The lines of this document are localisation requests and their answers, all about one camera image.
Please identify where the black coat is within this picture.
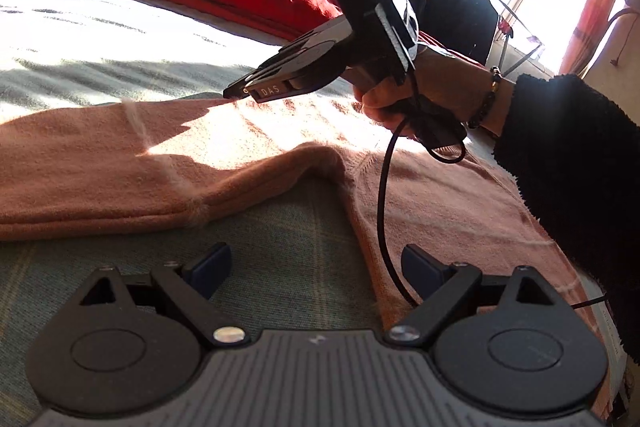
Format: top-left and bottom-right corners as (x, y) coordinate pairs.
(425, 0), (501, 65)

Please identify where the person's right forearm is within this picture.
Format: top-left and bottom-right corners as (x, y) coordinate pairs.
(480, 69), (640, 365)

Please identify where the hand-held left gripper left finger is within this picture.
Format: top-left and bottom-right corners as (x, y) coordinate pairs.
(77, 243), (251, 350)

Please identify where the orange knit sweater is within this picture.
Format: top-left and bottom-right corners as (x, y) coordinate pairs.
(0, 99), (626, 408)

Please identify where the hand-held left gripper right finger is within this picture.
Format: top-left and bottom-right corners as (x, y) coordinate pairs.
(387, 244), (562, 351)

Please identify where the person's right hand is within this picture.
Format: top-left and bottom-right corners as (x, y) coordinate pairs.
(352, 46), (493, 142)

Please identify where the dark beaded bracelet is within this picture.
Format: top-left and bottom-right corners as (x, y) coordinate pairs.
(467, 66), (503, 130)

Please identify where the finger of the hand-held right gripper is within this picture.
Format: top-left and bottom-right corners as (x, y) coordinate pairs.
(223, 52), (301, 104)

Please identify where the black cable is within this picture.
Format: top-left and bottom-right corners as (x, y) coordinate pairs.
(377, 57), (608, 308)

